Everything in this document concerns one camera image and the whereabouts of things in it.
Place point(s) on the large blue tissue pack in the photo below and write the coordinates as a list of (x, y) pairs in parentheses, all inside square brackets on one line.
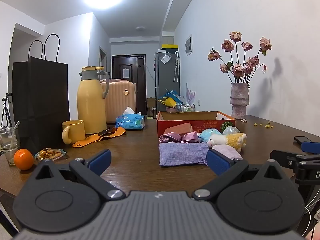
[(130, 123)]

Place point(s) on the yellow thermos jug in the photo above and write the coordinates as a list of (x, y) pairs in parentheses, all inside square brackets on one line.
[(91, 105)]

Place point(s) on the yellow and white plush toy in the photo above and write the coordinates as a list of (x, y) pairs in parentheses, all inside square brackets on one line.
[(233, 140)]

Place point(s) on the clear glass cup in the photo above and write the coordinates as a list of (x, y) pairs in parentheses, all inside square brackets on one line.
[(8, 150)]

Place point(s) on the dark brown door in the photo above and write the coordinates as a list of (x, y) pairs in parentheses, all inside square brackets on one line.
[(127, 90)]

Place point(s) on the brick red soft block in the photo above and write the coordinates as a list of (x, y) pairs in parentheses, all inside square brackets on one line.
[(178, 129)]

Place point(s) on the scattered yellow flower buds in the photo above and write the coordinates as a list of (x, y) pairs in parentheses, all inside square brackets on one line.
[(268, 124)]

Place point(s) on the brown cardboard box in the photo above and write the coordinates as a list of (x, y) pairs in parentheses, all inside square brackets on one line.
[(151, 106)]

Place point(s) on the clear plastic sleeve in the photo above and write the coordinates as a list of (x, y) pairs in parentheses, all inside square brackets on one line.
[(165, 58)]

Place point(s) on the iridescent clear bag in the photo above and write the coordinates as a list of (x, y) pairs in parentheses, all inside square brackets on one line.
[(231, 130)]

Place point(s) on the black phone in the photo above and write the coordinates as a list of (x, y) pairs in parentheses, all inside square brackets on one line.
[(301, 139)]

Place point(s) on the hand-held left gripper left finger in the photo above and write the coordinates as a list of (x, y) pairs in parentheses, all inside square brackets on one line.
[(101, 160)]

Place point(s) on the pink textured vase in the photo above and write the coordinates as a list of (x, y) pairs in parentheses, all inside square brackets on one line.
[(239, 102)]

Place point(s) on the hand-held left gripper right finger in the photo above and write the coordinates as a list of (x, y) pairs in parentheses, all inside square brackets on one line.
[(217, 163)]

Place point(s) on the black paper bag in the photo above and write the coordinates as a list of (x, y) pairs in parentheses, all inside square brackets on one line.
[(40, 100)]

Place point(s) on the small ceiling lamp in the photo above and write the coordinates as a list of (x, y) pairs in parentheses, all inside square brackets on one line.
[(140, 28)]

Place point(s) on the pale pink fluffy cloth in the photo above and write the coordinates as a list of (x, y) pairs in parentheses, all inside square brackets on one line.
[(226, 150)]

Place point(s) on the orange cardboard box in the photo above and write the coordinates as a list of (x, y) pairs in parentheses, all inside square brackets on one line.
[(210, 123)]

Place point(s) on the lilac feather decoration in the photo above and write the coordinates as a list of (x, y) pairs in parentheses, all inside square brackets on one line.
[(190, 93)]

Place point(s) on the lilac fabric pouch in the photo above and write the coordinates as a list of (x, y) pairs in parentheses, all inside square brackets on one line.
[(182, 153)]

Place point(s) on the mandarin orange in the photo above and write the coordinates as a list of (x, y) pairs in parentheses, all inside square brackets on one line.
[(23, 159)]

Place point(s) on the black tripod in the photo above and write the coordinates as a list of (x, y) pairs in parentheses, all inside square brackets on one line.
[(5, 110)]

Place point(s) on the side doorway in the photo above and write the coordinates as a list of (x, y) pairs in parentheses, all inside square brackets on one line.
[(103, 62)]

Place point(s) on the white wall picture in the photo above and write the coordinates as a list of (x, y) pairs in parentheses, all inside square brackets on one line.
[(189, 45)]

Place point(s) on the blue plush toy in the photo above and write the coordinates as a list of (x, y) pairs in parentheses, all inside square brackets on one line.
[(208, 134)]

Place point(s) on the grey refrigerator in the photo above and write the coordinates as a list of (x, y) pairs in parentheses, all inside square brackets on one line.
[(165, 80)]

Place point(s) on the purple satin bow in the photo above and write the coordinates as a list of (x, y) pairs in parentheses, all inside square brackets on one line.
[(175, 138)]

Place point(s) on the yellow mug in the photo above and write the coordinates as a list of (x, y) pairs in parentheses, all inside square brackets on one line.
[(75, 131)]

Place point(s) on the pink basin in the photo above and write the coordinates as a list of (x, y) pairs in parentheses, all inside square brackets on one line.
[(170, 109)]

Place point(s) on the white paper sheet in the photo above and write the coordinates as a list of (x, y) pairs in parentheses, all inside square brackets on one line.
[(126, 73)]

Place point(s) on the blue and yellow bags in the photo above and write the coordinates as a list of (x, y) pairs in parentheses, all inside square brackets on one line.
[(170, 100)]

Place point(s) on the open cracker packet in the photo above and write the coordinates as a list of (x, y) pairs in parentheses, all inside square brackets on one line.
[(50, 153)]

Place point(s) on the bunch of dried pink roses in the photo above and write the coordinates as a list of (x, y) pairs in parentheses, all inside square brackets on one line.
[(237, 70)]

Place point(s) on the white folded umbrella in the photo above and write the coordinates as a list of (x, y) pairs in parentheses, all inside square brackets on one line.
[(176, 67)]

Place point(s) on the clear drinking straw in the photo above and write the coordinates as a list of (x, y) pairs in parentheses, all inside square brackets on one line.
[(15, 131)]

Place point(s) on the yellow and black box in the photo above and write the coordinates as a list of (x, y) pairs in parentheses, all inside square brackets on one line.
[(170, 48)]

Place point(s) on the fallen rose petal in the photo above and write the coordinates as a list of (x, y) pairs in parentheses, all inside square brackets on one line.
[(243, 120)]

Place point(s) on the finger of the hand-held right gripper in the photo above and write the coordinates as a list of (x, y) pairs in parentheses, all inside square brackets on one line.
[(282, 156), (310, 147)]

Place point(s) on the peach hard suitcase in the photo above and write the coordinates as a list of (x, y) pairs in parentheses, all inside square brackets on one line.
[(120, 100)]

